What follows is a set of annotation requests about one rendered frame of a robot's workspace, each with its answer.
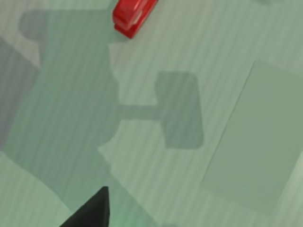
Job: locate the red stapler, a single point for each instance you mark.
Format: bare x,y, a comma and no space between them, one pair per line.
132,15

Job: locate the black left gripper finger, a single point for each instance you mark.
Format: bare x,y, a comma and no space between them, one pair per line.
93,211

